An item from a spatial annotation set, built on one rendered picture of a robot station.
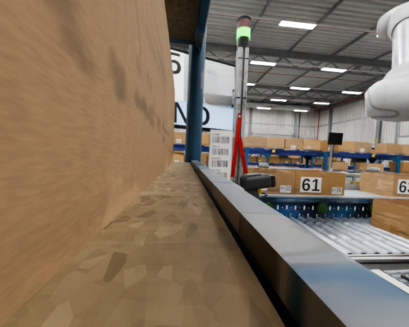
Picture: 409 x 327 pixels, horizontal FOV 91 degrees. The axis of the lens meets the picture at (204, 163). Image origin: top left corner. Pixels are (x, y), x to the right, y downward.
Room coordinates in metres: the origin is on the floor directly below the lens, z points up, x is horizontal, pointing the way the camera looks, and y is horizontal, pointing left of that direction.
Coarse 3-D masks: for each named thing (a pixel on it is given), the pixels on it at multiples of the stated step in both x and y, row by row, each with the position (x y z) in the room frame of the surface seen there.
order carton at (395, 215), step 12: (384, 204) 1.16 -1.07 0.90; (396, 204) 1.10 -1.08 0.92; (408, 204) 1.27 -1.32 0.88; (372, 216) 1.23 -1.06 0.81; (384, 216) 1.16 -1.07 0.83; (396, 216) 1.10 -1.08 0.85; (408, 216) 1.04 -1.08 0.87; (384, 228) 1.15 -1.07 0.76; (396, 228) 1.09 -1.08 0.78; (408, 228) 1.03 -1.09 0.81
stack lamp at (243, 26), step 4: (240, 20) 0.76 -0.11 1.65; (244, 20) 0.75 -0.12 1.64; (248, 20) 0.75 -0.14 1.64; (240, 24) 0.76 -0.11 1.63; (244, 24) 0.75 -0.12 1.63; (248, 24) 0.75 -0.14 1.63; (240, 28) 0.76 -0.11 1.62; (244, 28) 0.75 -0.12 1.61; (248, 28) 0.75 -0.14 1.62; (240, 32) 0.75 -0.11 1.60; (244, 32) 0.75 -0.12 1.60; (248, 32) 0.75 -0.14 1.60; (248, 36) 0.76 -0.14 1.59
